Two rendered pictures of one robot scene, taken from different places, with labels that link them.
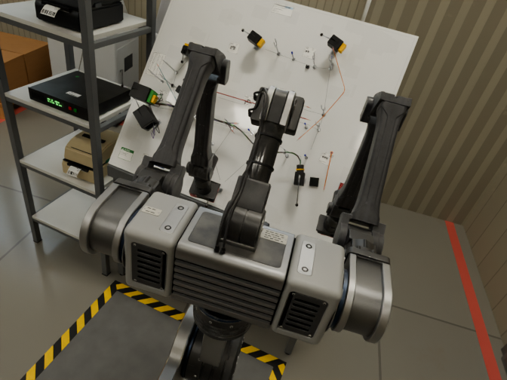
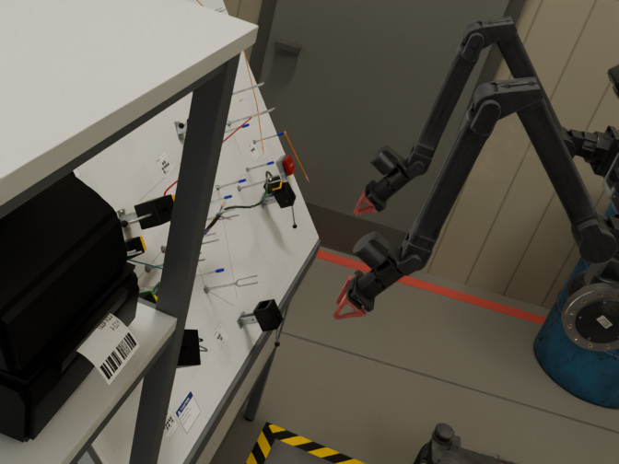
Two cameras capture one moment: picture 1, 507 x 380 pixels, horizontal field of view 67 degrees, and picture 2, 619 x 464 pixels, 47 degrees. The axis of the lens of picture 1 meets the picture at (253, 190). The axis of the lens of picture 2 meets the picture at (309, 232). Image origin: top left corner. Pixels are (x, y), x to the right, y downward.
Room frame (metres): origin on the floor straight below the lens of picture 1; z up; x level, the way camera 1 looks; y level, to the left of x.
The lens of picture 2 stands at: (1.47, 1.54, 2.08)
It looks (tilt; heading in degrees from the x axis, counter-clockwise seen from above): 31 degrees down; 264
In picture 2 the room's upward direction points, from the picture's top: 17 degrees clockwise
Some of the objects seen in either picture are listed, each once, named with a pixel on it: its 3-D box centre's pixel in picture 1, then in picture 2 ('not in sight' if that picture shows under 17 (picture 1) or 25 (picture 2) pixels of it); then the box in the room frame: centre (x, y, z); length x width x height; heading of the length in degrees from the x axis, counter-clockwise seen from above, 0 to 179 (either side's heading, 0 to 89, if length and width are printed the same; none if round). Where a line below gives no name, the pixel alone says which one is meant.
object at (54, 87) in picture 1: (81, 94); not in sight; (1.75, 0.97, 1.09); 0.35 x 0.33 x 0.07; 75
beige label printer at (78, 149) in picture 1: (95, 152); not in sight; (1.74, 0.92, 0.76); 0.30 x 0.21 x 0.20; 169
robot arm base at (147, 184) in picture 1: (140, 197); not in sight; (0.65, 0.24, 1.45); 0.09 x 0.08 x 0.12; 84
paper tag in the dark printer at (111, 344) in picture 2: (50, 10); (107, 347); (1.58, 0.97, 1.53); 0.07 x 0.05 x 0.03; 77
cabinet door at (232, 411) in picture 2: not in sight; (258, 351); (1.34, -0.11, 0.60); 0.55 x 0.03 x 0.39; 75
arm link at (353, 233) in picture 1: (354, 245); (563, 146); (0.67, -0.26, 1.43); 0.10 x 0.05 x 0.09; 174
